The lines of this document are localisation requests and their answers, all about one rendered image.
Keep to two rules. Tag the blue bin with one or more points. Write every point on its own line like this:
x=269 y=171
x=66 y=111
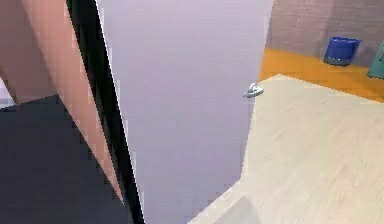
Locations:
x=340 y=50

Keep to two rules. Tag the pale lilac room door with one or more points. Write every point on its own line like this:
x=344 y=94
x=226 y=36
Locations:
x=180 y=100

